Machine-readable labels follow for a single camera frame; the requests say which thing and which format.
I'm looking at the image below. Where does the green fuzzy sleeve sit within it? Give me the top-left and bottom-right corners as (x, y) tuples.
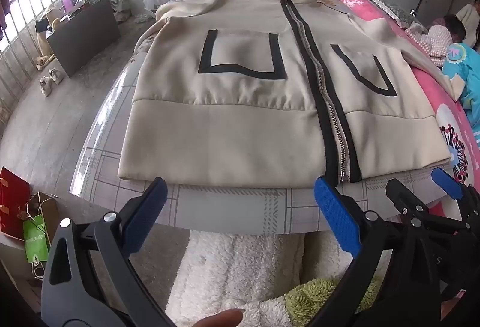
(283, 280), (383, 327)

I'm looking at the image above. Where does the dark hanging garment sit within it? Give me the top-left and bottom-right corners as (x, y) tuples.
(0, 0), (10, 43)

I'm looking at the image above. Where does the grey lace pillow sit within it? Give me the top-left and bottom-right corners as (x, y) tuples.
(362, 0), (417, 28)

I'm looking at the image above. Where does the cream zip jacket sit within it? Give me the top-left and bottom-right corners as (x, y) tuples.
(117, 0), (466, 188)

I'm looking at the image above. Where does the red paper bag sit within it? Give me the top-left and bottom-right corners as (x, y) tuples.
(0, 167), (32, 241)

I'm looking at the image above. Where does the green paper bag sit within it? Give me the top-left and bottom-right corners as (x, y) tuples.
(22, 215), (51, 264)

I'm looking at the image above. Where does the table with floral cover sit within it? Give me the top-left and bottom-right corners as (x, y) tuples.
(69, 0), (451, 234)

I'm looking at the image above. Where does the person's left hand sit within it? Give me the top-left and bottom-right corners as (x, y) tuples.
(186, 308), (244, 327)

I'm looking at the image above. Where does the blue cartoon quilt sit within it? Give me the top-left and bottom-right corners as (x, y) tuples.
(442, 42), (480, 136)

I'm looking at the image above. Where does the brown paper bag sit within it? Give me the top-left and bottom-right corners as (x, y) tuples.
(26, 192), (61, 238)

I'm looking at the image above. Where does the black cabinet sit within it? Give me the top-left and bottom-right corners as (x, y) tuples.
(45, 0), (121, 78)

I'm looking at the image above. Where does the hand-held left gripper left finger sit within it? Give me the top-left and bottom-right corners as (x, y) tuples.
(40, 177), (168, 327)

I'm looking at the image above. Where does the metal window railing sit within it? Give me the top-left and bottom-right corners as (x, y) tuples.
(0, 0), (76, 125)

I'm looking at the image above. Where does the pink flower blanket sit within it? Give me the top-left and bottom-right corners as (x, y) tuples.
(332, 0), (480, 215)

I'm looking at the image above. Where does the pink checked cloth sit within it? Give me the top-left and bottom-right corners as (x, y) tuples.
(405, 22), (454, 58)

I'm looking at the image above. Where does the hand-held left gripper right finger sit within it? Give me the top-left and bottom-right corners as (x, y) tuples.
(309, 177), (449, 327)

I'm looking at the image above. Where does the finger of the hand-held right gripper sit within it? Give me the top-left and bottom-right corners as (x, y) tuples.
(385, 178), (429, 220)
(422, 167), (480, 236)

